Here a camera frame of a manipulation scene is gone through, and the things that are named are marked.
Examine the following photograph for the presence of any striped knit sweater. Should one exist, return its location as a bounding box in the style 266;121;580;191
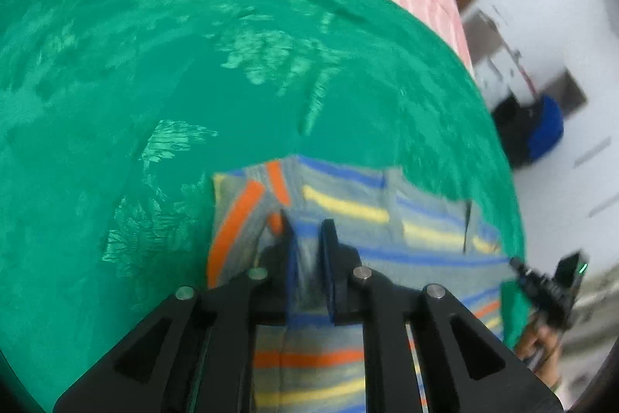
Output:
207;155;508;412

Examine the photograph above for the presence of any right hand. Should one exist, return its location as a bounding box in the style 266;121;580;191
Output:
514;314;563;390

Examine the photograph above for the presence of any blue and black bag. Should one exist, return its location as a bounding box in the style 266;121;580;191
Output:
491;94;564;170

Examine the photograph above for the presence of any green bed cover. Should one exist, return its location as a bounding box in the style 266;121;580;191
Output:
1;0;526;412

